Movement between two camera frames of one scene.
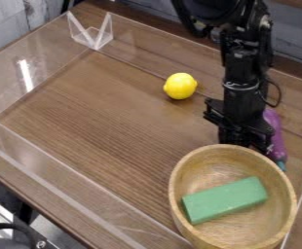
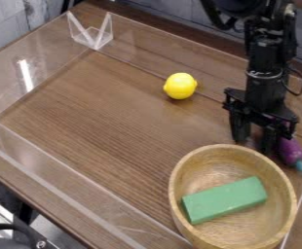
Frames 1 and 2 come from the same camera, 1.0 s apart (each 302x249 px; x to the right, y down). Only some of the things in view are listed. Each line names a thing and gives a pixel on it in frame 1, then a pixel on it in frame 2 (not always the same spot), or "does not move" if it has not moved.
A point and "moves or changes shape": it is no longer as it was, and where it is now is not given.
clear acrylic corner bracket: [92, 37] does not move
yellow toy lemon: [179, 86] does not move
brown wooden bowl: [255, 227] does not move
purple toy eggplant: [278, 153] moves or changes shape
